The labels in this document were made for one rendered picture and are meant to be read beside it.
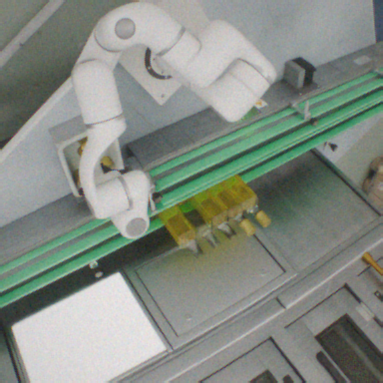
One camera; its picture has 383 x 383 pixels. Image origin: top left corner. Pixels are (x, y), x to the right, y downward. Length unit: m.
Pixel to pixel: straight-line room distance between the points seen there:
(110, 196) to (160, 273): 0.53
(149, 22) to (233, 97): 0.25
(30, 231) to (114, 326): 0.39
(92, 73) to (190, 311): 0.78
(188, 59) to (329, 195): 0.94
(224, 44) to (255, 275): 0.76
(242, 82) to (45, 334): 0.94
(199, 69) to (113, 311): 0.79
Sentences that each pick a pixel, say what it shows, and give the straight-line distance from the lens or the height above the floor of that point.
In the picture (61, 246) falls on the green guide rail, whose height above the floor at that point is 0.92.
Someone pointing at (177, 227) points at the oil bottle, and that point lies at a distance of 1.27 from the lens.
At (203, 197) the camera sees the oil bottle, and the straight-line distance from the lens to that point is 1.33.
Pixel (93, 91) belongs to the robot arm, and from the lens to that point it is 0.83.
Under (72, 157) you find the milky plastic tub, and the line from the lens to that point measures 1.26.
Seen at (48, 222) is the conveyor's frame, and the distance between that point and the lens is 1.33.
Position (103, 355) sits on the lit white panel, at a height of 1.23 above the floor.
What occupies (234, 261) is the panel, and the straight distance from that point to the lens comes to 1.38.
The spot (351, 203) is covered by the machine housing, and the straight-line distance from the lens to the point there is 1.64.
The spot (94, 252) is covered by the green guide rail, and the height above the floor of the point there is 0.94.
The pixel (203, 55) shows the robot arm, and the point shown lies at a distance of 0.88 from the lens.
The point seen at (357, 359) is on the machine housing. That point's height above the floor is 1.65.
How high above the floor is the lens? 1.70
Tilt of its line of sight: 34 degrees down
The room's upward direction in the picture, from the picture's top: 141 degrees clockwise
